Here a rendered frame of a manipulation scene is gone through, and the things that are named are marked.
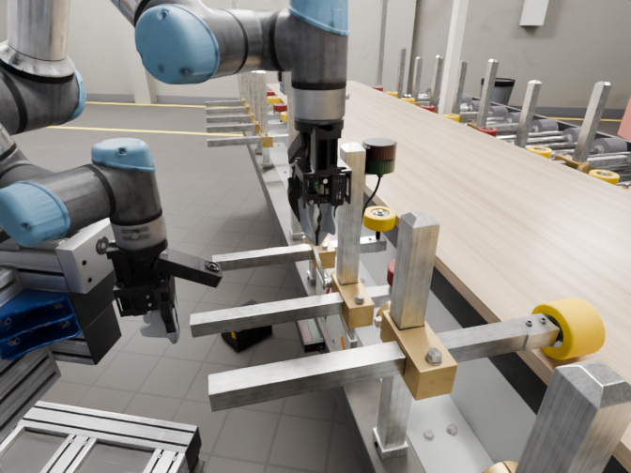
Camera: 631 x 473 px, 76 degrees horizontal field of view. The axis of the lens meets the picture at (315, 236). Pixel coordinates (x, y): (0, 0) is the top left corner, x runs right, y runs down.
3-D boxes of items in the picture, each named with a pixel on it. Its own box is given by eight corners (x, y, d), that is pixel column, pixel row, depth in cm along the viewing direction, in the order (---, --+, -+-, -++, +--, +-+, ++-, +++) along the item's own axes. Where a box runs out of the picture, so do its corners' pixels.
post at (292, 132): (292, 240, 130) (287, 94, 109) (289, 234, 134) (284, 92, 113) (305, 238, 131) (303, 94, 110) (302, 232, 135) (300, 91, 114)
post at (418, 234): (380, 476, 68) (413, 221, 45) (373, 457, 71) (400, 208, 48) (400, 471, 69) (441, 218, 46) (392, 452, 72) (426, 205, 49)
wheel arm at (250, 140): (207, 149, 180) (207, 140, 178) (207, 146, 183) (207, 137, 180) (303, 143, 189) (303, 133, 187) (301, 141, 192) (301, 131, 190)
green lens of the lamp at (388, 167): (367, 175, 68) (368, 163, 67) (355, 164, 73) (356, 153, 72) (400, 173, 69) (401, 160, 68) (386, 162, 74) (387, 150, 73)
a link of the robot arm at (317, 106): (286, 83, 57) (341, 81, 59) (287, 116, 59) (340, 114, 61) (297, 91, 51) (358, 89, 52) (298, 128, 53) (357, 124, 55)
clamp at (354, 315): (347, 329, 75) (348, 308, 73) (328, 288, 86) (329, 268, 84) (376, 325, 76) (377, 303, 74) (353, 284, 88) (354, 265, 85)
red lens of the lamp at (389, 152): (368, 161, 67) (369, 148, 66) (356, 151, 72) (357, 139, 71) (401, 159, 68) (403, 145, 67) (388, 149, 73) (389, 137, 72)
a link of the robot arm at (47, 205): (-8, 235, 52) (76, 205, 60) (36, 260, 46) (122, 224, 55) (-33, 176, 48) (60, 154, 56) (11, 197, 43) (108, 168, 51)
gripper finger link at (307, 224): (304, 261, 63) (303, 207, 59) (297, 243, 68) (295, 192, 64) (323, 259, 64) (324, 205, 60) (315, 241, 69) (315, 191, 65)
